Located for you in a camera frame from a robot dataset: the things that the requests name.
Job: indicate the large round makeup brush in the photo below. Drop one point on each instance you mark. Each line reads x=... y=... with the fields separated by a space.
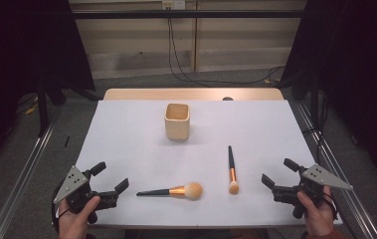
x=192 y=191

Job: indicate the black curtain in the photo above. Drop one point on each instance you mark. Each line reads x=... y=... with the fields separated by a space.
x=17 y=49
x=358 y=66

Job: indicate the wooden table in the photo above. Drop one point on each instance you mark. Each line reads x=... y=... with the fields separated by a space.
x=136 y=94

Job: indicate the black stand post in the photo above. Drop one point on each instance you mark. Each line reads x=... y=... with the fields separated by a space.
x=42 y=113
x=314 y=99

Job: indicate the small slim makeup brush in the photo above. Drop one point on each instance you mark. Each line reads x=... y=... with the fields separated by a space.
x=231 y=166

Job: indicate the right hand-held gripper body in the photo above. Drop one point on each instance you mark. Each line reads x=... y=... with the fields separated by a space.
x=322 y=177

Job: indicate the person's right hand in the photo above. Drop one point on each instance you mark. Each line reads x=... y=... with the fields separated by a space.
x=318 y=215

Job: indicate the metal floor rail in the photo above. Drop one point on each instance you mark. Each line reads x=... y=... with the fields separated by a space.
x=361 y=219
x=20 y=186

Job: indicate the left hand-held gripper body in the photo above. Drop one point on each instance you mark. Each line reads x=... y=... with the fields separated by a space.
x=71 y=182

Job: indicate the beige square cup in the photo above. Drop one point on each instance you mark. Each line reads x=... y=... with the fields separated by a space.
x=177 y=127

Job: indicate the white table mat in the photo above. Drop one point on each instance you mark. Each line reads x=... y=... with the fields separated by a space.
x=143 y=159

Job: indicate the black horizontal bar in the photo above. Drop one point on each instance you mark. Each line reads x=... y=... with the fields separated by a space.
x=126 y=14

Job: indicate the person's left hand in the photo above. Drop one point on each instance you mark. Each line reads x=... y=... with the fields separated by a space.
x=73 y=222

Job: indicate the white wall socket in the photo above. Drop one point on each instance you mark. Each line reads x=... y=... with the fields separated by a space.
x=173 y=4

